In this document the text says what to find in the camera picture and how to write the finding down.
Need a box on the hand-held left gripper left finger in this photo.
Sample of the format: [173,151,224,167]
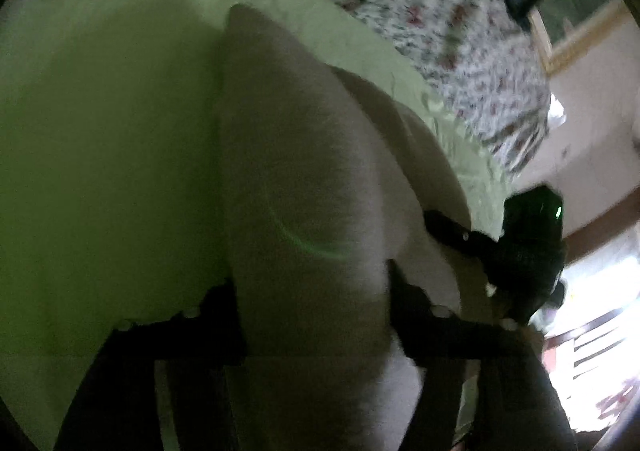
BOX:
[54,280,247,451]

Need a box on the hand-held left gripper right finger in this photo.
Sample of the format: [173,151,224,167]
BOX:
[386,258,577,451]

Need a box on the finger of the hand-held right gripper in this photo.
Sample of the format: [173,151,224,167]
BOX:
[423,209,503,274]

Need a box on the beige sweater with brown hem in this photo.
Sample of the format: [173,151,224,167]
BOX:
[216,4,496,451]

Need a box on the green bed sheet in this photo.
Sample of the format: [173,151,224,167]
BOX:
[0,0,518,451]

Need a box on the floral quilt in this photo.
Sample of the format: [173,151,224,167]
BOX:
[40,0,552,184]

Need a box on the framed picture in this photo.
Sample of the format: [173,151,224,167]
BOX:
[527,0,628,78]

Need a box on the wooden furniture frame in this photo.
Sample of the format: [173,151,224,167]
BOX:
[542,208,640,384]

